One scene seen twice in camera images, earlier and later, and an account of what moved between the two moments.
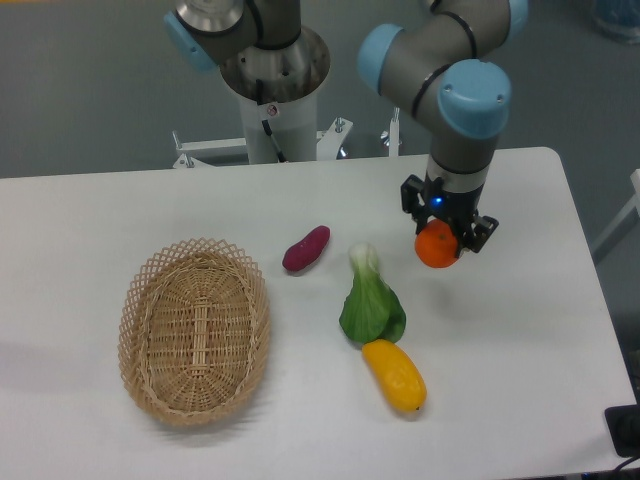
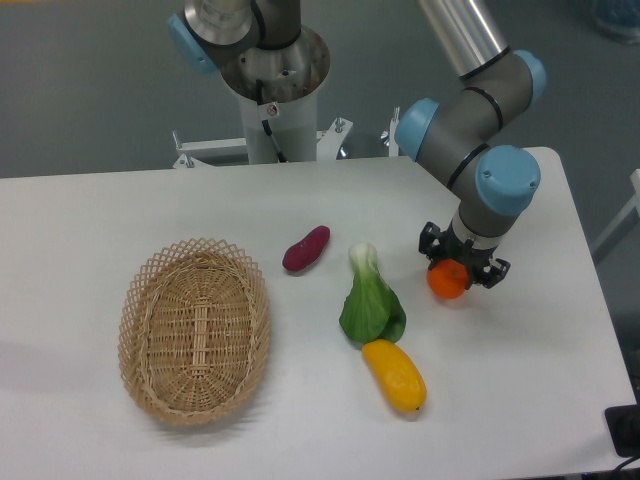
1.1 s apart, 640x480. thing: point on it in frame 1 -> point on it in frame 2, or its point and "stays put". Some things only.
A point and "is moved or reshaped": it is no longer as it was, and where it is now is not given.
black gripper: [455, 208] -> [454, 248]
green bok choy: [373, 309] stays put
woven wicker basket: [194, 331] stays put
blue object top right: [619, 17] stays put
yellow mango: [396, 374] stays put
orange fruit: [436, 244] is moved or reshaped
